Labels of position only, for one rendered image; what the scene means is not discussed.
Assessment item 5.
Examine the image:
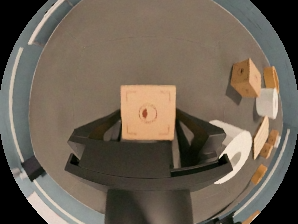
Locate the orange-brown open cup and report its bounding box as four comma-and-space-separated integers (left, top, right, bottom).
264, 66, 279, 93

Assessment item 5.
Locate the small square wooden pallet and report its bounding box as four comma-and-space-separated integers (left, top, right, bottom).
252, 116, 268, 159

